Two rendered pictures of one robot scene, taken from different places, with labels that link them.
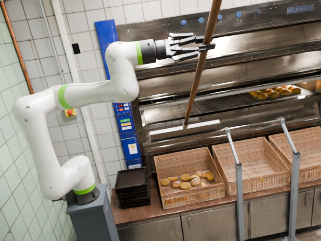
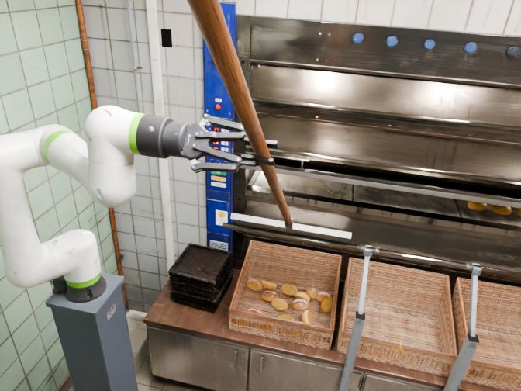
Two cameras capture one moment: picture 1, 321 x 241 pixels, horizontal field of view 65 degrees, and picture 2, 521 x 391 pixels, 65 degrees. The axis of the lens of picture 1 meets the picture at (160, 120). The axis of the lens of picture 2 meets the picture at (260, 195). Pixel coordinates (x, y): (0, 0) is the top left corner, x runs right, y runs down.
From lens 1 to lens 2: 0.56 m
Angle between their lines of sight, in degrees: 16
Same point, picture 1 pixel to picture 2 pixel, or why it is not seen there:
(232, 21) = (453, 57)
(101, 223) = (91, 333)
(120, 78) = (95, 171)
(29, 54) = (97, 29)
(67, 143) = not seen: hidden behind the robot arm
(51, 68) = (125, 60)
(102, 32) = not seen: hidden behind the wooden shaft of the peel
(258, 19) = (508, 67)
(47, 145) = (15, 214)
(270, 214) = not seen: outside the picture
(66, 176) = (44, 261)
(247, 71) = (453, 157)
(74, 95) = (56, 159)
